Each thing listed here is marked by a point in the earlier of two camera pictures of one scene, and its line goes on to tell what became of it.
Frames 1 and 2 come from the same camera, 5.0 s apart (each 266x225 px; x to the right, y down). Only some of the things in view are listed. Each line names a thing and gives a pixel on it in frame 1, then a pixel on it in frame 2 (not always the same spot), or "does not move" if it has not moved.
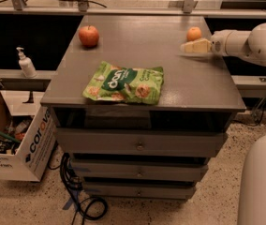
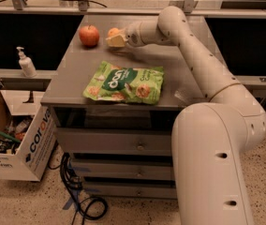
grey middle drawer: [138, 168] does not move
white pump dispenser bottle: [26, 65] does not move
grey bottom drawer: [140, 190] does not move
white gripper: [218, 42] → [133, 35]
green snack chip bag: [133, 85] does not move
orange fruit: [194, 34] → [112, 31]
